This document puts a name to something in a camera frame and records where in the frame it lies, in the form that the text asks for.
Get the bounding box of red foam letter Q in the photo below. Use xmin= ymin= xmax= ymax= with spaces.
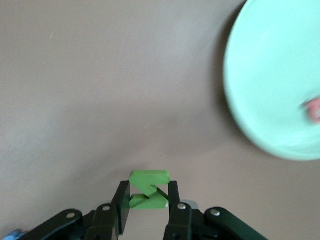
xmin=301 ymin=96 xmax=320 ymax=123

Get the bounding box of green foam letter Z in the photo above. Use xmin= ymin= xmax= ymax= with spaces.
xmin=129 ymin=169 xmax=171 ymax=210

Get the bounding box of green plate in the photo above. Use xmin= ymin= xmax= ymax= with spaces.
xmin=223 ymin=0 xmax=320 ymax=161

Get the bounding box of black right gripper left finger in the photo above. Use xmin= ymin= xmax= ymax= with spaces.
xmin=27 ymin=180 xmax=132 ymax=240

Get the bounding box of blue foam letter O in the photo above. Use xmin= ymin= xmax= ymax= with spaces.
xmin=0 ymin=229 xmax=26 ymax=240

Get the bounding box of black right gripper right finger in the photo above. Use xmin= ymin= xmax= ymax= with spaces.
xmin=162 ymin=180 xmax=268 ymax=240

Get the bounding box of brown table mat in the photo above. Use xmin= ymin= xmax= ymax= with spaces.
xmin=0 ymin=0 xmax=320 ymax=240

